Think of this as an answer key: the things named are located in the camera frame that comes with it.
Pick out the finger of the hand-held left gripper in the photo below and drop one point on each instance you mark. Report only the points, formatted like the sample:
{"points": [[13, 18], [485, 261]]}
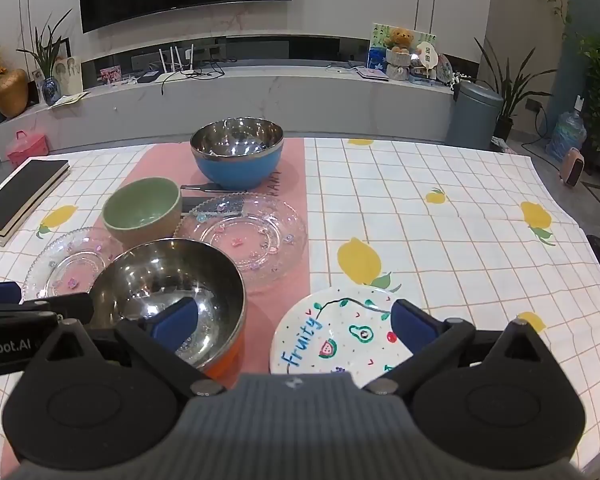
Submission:
{"points": [[0, 292], [60, 305]]}

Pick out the lemon print checked tablecloth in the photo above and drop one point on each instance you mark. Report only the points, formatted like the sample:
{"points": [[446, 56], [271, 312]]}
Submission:
{"points": [[430, 260]]}

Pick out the grey trash bin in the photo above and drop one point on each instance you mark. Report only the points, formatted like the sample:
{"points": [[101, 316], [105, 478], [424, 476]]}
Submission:
{"points": [[472, 115]]}

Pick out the round paper fan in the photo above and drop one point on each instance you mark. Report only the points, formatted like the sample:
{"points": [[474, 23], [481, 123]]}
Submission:
{"points": [[426, 55]]}

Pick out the green long-leaf plant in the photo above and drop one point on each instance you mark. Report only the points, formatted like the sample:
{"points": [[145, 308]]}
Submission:
{"points": [[47, 50]]}

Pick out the grey marble tv console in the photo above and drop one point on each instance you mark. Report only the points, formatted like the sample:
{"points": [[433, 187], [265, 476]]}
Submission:
{"points": [[280, 100]]}

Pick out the white painted fruit plate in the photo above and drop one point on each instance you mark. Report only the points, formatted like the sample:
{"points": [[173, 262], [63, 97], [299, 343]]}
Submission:
{"points": [[330, 330]]}

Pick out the pink heater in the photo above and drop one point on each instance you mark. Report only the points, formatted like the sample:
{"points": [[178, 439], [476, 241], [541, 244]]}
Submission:
{"points": [[571, 167]]}

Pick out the green ceramic bowl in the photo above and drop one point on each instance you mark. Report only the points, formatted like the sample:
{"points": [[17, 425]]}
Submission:
{"points": [[140, 210]]}

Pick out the brown teddy bear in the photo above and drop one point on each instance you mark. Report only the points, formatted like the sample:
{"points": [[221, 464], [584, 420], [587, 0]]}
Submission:
{"points": [[399, 40]]}

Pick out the dark tablet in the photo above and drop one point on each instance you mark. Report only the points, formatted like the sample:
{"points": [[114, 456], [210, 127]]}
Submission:
{"points": [[147, 77]]}

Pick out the small clear glass plate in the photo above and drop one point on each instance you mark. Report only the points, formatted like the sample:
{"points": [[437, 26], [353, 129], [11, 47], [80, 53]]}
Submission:
{"points": [[62, 262]]}

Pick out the large clear glass plate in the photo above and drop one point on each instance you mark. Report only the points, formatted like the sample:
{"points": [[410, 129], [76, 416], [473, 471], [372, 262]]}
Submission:
{"points": [[240, 260]]}

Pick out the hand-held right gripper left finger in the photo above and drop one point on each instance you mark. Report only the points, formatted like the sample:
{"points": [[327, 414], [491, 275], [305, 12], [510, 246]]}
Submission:
{"points": [[177, 322]]}

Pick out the orange steel bowl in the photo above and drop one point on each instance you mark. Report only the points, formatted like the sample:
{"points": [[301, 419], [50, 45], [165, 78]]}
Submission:
{"points": [[145, 280]]}

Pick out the blue water bottle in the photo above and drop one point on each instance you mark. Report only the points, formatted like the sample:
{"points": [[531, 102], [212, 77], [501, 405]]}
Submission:
{"points": [[566, 135]]}

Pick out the illustrated picture frame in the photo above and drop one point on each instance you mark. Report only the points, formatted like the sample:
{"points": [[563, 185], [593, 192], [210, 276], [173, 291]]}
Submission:
{"points": [[67, 75]]}

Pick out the blue patterned vase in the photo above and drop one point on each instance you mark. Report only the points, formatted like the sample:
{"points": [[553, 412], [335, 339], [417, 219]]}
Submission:
{"points": [[51, 91]]}

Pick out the white router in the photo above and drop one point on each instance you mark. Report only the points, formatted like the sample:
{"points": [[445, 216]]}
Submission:
{"points": [[175, 76]]}

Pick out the blue steel bowl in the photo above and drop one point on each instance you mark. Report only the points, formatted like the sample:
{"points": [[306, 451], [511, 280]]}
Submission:
{"points": [[230, 170]]}

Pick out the pink storage box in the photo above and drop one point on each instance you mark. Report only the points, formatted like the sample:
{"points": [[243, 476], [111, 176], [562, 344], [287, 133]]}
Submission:
{"points": [[26, 150]]}

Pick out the pink photo card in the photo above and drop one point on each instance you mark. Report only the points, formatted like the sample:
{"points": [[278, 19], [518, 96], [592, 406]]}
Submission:
{"points": [[110, 75]]}

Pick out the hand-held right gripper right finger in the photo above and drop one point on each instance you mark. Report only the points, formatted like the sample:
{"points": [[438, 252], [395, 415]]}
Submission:
{"points": [[405, 320]]}

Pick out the gold vase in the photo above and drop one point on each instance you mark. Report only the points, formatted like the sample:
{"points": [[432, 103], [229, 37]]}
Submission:
{"points": [[10, 92]]}

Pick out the pink table runner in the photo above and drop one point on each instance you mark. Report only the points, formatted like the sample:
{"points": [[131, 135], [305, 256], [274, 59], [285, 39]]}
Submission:
{"points": [[267, 310]]}

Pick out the black hardcover book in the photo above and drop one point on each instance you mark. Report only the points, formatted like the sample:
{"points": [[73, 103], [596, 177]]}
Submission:
{"points": [[20, 190]]}

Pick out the potted long-leaf plant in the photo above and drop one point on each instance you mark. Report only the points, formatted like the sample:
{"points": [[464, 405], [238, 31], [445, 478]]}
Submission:
{"points": [[505, 90]]}

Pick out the painted canvas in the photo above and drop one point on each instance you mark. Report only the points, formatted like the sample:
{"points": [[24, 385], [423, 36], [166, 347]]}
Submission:
{"points": [[377, 55]]}

